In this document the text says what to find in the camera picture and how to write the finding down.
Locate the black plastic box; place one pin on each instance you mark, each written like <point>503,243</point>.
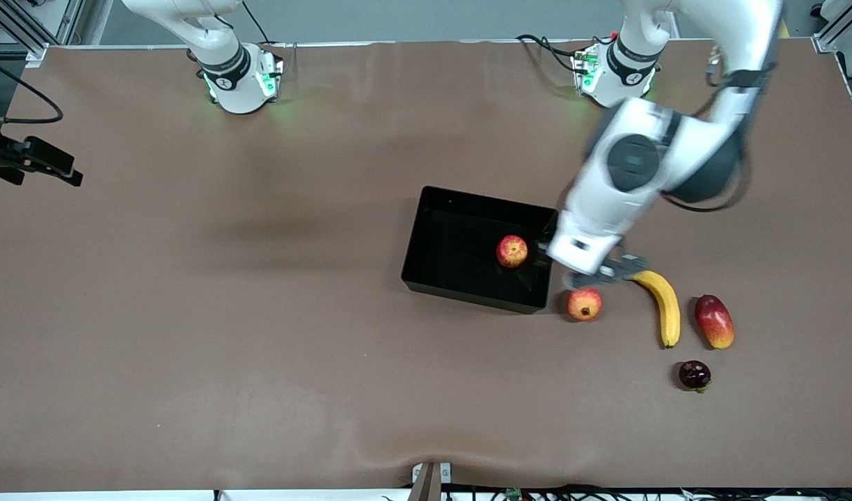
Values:
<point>461,257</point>

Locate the dark purple mangosteen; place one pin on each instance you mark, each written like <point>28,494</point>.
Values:
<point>695,376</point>

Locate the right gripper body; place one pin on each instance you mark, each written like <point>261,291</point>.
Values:
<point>1,157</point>

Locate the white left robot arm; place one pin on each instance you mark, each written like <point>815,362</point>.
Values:
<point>635,160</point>

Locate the red yellow apple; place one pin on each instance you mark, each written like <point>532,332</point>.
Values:
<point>512,251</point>

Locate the metal bracket with brown post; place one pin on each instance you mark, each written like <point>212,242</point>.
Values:
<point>431,483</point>

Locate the brown table mat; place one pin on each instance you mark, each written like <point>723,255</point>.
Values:
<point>259,313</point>

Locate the red pomegranate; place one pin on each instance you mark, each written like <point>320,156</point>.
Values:
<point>585,305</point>

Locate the red yellow mango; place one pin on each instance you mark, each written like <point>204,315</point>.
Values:
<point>715,321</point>

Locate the yellow banana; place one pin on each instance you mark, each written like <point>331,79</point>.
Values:
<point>666,306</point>

